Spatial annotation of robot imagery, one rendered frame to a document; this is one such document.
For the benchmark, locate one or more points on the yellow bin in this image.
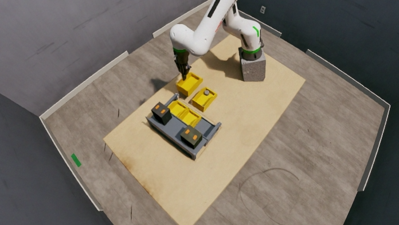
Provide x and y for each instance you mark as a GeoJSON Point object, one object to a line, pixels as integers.
{"type": "Point", "coordinates": [190, 117]}
{"type": "Point", "coordinates": [190, 84]}
{"type": "Point", "coordinates": [201, 99]}
{"type": "Point", "coordinates": [177, 108]}

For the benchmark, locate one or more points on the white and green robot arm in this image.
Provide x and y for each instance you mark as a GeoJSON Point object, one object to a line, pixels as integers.
{"type": "Point", "coordinates": [197, 43]}

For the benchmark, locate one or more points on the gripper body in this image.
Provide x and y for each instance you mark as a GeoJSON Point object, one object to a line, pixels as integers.
{"type": "Point", "coordinates": [183, 61]}

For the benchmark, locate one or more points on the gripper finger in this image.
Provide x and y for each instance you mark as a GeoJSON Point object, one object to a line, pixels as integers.
{"type": "Point", "coordinates": [178, 66]}
{"type": "Point", "coordinates": [185, 71]}

